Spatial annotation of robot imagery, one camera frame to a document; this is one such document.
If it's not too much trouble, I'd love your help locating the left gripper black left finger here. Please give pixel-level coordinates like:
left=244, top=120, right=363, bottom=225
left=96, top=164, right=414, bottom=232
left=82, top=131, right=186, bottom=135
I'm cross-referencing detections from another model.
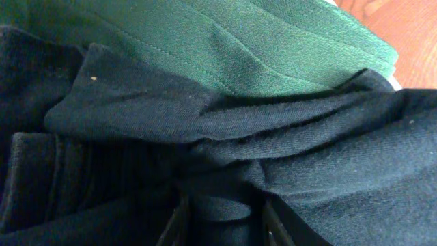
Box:
left=156, top=196, right=191, bottom=246

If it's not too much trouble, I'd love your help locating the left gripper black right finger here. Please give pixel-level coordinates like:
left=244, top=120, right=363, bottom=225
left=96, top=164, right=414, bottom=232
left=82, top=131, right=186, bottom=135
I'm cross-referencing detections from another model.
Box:
left=262, top=197, right=332, bottom=246

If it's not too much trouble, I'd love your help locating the dark navy cloth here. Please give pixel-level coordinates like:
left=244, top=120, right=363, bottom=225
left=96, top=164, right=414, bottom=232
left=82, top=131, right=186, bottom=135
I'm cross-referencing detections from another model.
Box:
left=44, top=45, right=436, bottom=245

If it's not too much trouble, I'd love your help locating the clear plastic storage bin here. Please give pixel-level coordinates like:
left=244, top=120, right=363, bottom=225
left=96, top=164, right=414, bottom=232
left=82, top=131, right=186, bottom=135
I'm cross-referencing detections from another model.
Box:
left=325, top=0, right=402, bottom=91

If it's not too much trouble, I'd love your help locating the green cloth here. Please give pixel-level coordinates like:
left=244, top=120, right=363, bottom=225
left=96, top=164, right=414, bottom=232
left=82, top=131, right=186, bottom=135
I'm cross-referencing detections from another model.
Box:
left=1, top=0, right=398, bottom=97

